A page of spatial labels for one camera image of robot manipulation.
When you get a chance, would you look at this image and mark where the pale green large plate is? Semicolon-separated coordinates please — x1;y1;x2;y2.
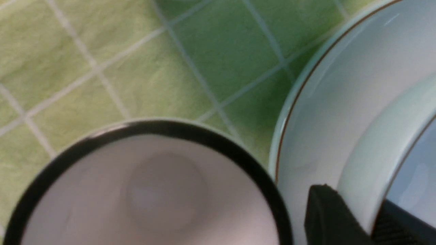
269;0;436;245

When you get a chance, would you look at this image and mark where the green checkered tablecloth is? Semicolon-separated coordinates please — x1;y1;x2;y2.
1;0;371;236

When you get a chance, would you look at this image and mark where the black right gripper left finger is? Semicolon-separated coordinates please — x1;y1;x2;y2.
304;184;374;245

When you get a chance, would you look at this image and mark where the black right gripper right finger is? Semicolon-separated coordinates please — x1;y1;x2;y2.
372;200;436;245

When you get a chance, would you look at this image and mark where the pale green shallow bowl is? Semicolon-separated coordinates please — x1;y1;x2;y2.
337;75;436;234

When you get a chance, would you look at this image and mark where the black-rimmed white cup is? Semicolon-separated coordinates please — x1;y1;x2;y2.
3;118;293;245

